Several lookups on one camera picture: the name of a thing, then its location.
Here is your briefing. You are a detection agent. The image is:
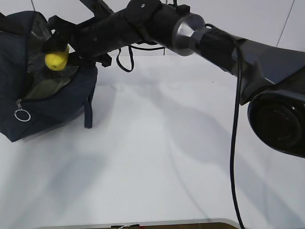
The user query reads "yellow lemon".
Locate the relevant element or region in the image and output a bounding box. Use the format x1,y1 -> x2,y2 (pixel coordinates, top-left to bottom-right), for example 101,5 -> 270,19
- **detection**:
45,45 -> 69,71

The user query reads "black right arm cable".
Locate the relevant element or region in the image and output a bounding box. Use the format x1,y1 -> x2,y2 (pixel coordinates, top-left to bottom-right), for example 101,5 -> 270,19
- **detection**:
116,23 -> 246,229

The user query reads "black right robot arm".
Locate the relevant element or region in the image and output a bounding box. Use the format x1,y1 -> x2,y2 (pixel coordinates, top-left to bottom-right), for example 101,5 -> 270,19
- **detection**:
42,0 -> 305,157

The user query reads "dark navy lunch bag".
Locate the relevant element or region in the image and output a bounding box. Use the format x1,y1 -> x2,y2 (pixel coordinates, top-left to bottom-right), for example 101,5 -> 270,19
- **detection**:
0,10 -> 98,142

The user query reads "green lidded glass container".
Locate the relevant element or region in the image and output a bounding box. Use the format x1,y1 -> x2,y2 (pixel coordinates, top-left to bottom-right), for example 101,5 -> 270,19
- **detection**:
23,66 -> 79,99

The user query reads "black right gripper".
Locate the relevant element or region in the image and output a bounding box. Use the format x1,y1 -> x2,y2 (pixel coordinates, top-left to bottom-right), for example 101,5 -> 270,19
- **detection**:
42,15 -> 112,68

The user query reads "silver zipper pull ring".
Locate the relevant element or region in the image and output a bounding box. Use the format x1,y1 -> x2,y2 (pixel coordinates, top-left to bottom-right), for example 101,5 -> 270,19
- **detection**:
14,99 -> 31,123

